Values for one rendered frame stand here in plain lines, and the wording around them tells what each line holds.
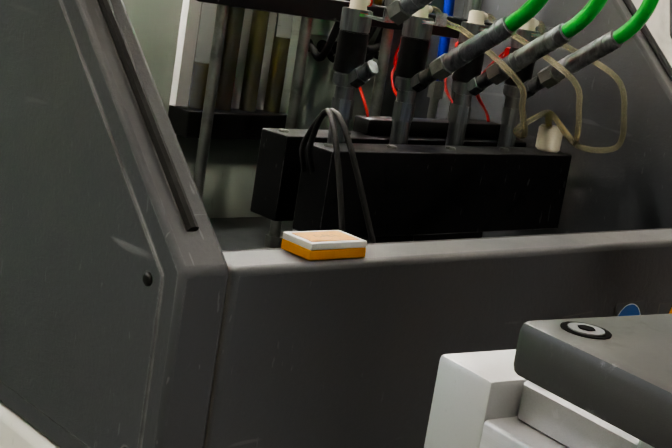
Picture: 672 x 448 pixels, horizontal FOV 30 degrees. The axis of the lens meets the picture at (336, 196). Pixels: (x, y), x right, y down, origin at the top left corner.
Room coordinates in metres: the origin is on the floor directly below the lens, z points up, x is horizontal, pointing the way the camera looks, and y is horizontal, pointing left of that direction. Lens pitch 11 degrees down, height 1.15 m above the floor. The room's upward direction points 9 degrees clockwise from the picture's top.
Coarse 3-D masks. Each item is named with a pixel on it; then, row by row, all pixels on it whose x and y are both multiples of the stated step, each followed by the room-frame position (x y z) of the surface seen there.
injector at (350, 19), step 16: (352, 16) 1.13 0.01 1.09; (352, 32) 1.13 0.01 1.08; (368, 32) 1.14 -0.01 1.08; (336, 48) 1.14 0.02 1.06; (352, 48) 1.13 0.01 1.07; (336, 64) 1.13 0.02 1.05; (352, 64) 1.13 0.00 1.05; (368, 64) 1.12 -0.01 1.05; (336, 80) 1.13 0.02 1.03; (352, 80) 1.13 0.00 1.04; (368, 80) 1.13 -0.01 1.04; (336, 96) 1.14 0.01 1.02; (352, 96) 1.14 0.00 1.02; (352, 112) 1.14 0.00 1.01
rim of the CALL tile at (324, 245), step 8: (288, 232) 0.81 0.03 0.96; (344, 232) 0.84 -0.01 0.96; (288, 240) 0.81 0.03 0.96; (296, 240) 0.80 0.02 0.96; (304, 240) 0.80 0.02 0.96; (344, 240) 0.81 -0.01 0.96; (352, 240) 0.82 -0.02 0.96; (360, 240) 0.82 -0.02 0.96; (312, 248) 0.79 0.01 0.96; (320, 248) 0.79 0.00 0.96; (328, 248) 0.80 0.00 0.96; (336, 248) 0.80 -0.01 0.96; (344, 248) 0.81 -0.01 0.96
